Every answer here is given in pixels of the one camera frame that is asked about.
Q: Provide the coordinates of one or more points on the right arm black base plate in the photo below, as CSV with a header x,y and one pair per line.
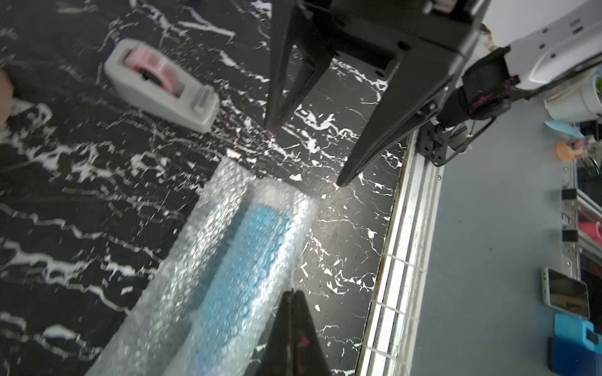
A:
x,y
439,145

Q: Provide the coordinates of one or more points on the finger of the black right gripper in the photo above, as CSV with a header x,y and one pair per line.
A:
x,y
416,93
299,57

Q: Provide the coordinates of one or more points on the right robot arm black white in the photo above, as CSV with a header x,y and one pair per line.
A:
x,y
540,61

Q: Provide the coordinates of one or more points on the clear bubble wrap sheet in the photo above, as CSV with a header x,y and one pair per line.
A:
x,y
154,338

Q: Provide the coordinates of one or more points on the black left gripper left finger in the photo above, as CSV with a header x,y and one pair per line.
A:
x,y
278,357

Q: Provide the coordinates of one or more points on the white smartphone on desk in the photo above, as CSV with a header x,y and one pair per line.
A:
x,y
565,294

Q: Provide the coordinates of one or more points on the aluminium front rail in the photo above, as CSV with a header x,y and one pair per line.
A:
x,y
391,330

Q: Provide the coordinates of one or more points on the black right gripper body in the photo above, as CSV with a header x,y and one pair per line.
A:
x,y
375,36

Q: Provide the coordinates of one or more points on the white tape dispenser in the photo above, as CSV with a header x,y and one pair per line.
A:
x,y
148,80

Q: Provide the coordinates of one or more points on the blue phone case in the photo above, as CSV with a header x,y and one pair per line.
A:
x,y
577,331

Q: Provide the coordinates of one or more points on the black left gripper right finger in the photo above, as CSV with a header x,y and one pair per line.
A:
x,y
308,358

